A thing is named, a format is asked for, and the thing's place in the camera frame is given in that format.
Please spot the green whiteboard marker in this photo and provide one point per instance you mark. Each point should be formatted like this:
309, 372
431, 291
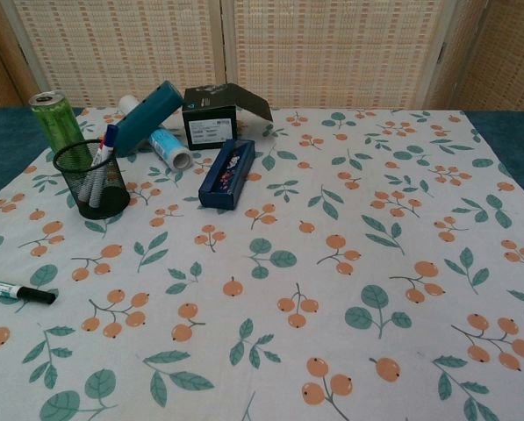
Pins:
7, 289

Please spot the black mesh pen holder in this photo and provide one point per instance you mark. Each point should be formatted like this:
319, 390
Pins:
110, 197

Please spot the white marker with blue cap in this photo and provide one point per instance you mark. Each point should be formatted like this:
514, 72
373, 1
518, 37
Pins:
111, 137

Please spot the dark blue open tray box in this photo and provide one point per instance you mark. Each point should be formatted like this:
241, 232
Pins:
228, 175

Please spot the fruit and leaf print tablecloth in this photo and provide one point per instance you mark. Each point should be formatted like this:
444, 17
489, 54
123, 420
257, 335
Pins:
288, 272

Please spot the black cardboard box with flap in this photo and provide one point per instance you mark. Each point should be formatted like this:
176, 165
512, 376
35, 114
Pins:
209, 125

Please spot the white roll with blue print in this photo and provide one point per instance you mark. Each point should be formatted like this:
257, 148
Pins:
169, 147

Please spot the long teal box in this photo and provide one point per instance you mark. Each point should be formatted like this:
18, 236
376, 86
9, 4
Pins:
145, 118

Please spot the woven bamboo folding screen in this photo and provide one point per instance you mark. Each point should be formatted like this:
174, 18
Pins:
310, 52

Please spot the green drink can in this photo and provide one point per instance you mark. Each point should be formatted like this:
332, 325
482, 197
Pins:
57, 120

